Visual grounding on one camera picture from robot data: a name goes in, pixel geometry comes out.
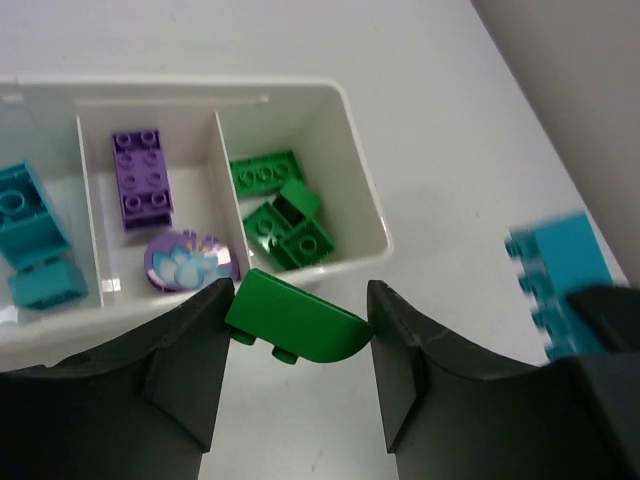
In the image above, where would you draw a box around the light blue lego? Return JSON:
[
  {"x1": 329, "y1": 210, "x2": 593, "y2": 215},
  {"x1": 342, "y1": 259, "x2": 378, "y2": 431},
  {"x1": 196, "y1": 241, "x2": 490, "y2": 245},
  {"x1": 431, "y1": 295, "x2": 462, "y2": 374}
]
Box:
[{"x1": 1, "y1": 162, "x2": 72, "y2": 271}]

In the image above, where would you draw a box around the purple lego brick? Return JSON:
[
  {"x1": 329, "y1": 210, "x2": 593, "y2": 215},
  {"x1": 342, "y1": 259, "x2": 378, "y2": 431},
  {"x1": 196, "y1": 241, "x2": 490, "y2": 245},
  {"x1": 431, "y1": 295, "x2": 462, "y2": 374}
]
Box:
[{"x1": 112, "y1": 129, "x2": 174, "y2": 232}]

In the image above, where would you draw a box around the purple butterfly lego blue wing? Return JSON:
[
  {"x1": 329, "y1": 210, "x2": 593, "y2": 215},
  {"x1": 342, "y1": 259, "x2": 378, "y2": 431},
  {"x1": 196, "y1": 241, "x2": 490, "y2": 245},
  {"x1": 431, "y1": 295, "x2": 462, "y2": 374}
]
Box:
[{"x1": 144, "y1": 230, "x2": 240, "y2": 293}]

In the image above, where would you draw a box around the teal long lego brick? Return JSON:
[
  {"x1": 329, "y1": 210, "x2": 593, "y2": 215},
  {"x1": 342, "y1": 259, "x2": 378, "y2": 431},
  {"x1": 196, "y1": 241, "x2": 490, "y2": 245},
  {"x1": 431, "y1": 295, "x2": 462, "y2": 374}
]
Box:
[{"x1": 505, "y1": 212, "x2": 613, "y2": 361}]

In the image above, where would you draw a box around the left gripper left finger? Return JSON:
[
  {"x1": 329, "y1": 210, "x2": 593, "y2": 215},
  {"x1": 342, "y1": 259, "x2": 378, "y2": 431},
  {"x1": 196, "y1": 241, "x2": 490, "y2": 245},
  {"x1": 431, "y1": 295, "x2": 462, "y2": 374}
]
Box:
[{"x1": 1, "y1": 279, "x2": 234, "y2": 479}]

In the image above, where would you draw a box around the small green lego brick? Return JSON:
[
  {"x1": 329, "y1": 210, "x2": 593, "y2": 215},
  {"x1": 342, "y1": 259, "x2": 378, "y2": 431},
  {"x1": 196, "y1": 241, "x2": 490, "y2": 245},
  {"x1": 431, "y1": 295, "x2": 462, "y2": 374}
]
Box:
[{"x1": 225, "y1": 268, "x2": 374, "y2": 365}]

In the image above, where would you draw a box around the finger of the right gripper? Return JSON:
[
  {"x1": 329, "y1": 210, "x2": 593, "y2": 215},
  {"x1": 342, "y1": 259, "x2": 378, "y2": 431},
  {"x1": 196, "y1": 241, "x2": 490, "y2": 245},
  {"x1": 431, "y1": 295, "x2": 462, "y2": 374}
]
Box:
[{"x1": 566, "y1": 285, "x2": 639, "y2": 353}]

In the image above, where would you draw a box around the green long lego brick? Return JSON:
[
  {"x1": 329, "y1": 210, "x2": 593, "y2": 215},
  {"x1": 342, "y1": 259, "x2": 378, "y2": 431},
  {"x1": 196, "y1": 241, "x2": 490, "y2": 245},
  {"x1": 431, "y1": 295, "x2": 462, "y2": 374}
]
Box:
[{"x1": 243, "y1": 180, "x2": 335, "y2": 271}]

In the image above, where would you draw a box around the white three-compartment container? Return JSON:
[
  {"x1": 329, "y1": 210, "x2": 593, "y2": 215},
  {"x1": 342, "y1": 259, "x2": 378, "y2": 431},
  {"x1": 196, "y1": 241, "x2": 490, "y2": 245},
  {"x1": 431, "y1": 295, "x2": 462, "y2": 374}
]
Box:
[{"x1": 1, "y1": 74, "x2": 393, "y2": 371}]

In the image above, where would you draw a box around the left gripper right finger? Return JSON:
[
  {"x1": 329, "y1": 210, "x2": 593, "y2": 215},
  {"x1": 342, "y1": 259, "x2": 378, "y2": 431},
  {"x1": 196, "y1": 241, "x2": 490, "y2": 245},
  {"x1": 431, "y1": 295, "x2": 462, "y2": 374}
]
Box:
[{"x1": 367, "y1": 280, "x2": 639, "y2": 479}]

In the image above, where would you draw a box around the teal square lego brick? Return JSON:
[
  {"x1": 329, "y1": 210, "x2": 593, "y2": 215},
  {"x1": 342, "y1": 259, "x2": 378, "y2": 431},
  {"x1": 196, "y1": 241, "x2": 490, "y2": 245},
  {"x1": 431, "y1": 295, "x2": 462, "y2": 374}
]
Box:
[{"x1": 8, "y1": 259, "x2": 88, "y2": 311}]

